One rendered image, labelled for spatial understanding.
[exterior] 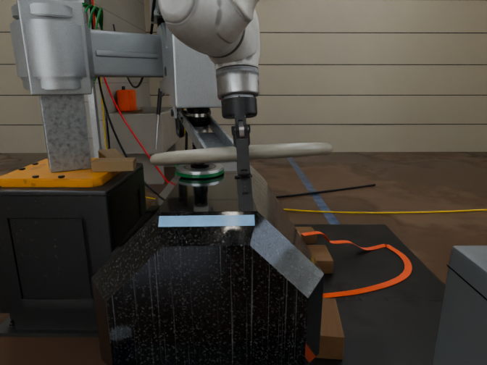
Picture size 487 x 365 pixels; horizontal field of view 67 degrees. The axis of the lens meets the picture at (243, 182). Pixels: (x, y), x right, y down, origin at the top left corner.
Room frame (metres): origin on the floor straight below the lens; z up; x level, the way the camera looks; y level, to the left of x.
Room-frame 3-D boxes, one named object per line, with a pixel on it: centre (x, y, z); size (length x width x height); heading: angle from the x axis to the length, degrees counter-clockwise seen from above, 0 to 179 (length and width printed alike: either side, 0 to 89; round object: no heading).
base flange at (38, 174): (1.85, 0.90, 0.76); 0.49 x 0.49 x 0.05; 0
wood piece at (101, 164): (1.80, 0.65, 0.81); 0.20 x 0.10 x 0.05; 98
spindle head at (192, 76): (1.70, 0.22, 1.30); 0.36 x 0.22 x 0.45; 17
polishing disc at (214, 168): (1.62, 0.20, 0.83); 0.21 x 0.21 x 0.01
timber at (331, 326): (1.51, -0.40, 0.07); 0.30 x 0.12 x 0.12; 174
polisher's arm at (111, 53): (1.98, 0.75, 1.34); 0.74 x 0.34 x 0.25; 128
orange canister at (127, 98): (4.69, 1.45, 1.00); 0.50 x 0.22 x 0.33; 1
